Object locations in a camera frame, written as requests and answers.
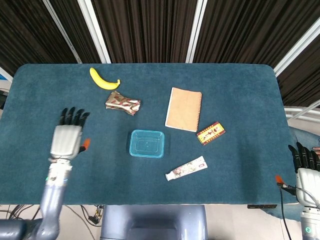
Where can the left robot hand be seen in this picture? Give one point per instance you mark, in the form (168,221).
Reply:
(66,141)

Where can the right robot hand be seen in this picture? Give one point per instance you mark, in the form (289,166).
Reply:
(308,182)

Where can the blue translucent plastic lid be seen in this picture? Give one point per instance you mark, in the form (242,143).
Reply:
(147,143)

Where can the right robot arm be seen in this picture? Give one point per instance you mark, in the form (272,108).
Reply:
(310,222)

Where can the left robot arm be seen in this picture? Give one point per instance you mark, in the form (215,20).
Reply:
(51,200)

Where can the clear plastic container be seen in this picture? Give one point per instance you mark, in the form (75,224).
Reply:
(147,150)

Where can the teal cloth covered furniture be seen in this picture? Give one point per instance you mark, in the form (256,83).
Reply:
(302,135)

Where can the yellow banana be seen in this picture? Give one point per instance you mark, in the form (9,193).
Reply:
(102,83)

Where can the crumpled gold red snack wrapper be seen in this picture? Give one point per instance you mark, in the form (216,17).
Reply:
(122,103)

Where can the black power strip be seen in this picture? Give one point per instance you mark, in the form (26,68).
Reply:
(95,217)

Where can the white blue board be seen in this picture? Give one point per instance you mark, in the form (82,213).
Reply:
(3,75)

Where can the red yellow small carton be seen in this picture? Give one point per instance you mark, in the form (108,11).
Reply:
(211,133)

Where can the blue grey robot torso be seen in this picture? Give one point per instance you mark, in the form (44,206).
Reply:
(155,222)

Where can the tan spiral notebook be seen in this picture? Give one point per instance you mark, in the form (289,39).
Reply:
(183,110)

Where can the white printed cream tube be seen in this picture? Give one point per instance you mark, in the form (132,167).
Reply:
(186,168)

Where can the teal velvet tablecloth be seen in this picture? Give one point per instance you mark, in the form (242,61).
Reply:
(175,75)

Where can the dark brown pleated curtain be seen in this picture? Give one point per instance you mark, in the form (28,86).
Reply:
(150,30)

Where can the black table bracket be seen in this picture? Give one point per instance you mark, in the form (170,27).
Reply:
(262,206)

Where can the white metal tube frame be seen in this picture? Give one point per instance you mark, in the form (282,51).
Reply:
(300,109)

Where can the thin white frame post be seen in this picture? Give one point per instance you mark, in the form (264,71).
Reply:
(62,32)

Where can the wide white frame post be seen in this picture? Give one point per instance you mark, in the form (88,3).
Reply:
(95,32)

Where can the slanted white frame post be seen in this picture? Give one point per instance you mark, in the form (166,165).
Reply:
(297,47)

